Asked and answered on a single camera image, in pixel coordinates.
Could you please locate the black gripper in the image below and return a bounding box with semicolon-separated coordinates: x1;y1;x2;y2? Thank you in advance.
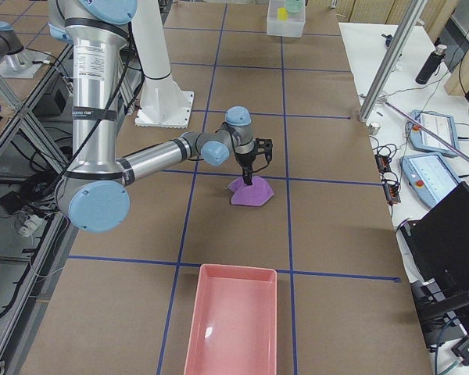
234;148;257;185

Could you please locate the purple microfiber cloth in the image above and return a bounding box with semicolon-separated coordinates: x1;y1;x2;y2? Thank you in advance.
227;176;274;207

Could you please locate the yellow plastic cup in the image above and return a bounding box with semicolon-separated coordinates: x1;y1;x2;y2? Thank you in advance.
277;7;288;22

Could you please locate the mint green bowl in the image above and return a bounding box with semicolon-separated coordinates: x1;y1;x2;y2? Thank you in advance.
284;0;305;14

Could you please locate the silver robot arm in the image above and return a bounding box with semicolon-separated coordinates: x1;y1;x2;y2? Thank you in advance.
48;1;260;233

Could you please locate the clear plastic bin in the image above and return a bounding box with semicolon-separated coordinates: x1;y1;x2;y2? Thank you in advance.
267;0;306;38

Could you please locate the pink plastic tray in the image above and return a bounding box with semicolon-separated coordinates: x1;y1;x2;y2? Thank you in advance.
184;264;277;374

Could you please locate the near teach pendant tablet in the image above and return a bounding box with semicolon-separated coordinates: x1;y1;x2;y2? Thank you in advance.
400;152;461;209

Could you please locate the teach pendant tablet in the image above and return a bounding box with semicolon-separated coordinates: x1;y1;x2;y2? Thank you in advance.
406;109;460;157
400;152;461;209

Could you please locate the far teach pendant tablet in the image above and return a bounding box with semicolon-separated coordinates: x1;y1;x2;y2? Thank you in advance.
406;109;460;157

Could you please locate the black water bottle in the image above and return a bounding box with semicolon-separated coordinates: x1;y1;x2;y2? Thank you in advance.
415;44;447;84

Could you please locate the grabber stick green tip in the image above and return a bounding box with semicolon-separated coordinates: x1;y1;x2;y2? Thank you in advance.
381;99;469;163

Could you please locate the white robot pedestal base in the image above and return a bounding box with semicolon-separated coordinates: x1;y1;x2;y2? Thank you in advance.
131;0;195;130

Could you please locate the aluminium frame post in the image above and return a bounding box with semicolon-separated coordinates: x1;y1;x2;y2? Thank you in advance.
358;0;428;123

